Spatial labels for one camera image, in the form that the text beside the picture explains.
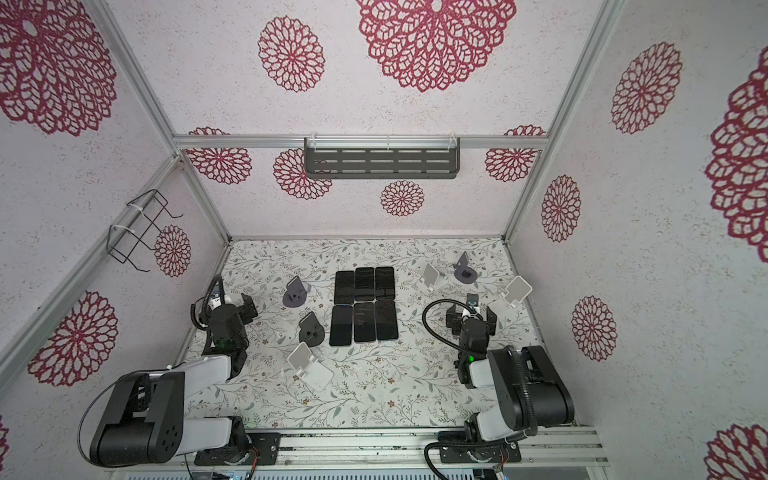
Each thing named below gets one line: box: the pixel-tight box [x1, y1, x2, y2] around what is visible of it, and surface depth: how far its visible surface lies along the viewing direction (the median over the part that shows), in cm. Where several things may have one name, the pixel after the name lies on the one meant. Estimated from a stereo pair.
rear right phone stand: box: [417, 262, 440, 294], surface depth 105 cm
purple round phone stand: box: [282, 275, 308, 308], surface depth 102 cm
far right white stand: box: [500, 275, 533, 309], surface depth 96 cm
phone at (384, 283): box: [375, 266, 395, 301], surface depth 108 cm
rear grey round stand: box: [453, 251, 478, 284], surface depth 111 cm
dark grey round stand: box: [299, 311, 325, 347], surface depth 91 cm
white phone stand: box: [287, 342, 334, 392], surface depth 87 cm
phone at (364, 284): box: [355, 267, 375, 301], surface depth 108 cm
